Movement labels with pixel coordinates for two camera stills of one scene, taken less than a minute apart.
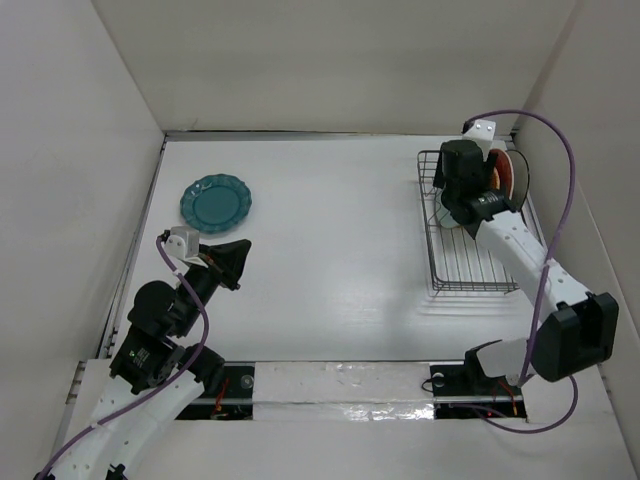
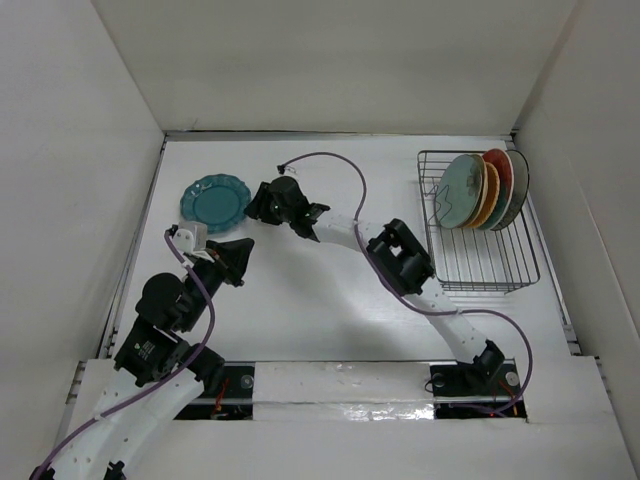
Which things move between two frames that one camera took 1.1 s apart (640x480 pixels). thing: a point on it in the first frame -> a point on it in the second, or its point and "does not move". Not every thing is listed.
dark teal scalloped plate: x=216 y=203 does not move
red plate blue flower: x=505 y=171 does not move
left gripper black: x=227 y=260 does not move
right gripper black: x=439 y=180 -> x=258 y=208
